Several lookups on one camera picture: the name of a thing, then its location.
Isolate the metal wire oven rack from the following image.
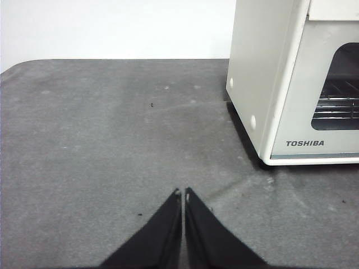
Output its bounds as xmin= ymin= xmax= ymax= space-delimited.
xmin=312 ymin=95 xmax=359 ymax=121

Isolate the white Toshiba toaster oven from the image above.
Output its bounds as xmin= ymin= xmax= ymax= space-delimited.
xmin=225 ymin=0 xmax=359 ymax=168

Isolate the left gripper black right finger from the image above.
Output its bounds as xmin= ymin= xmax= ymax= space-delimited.
xmin=183 ymin=187 xmax=271 ymax=269

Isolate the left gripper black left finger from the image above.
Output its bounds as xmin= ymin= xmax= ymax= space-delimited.
xmin=99 ymin=187 xmax=182 ymax=269

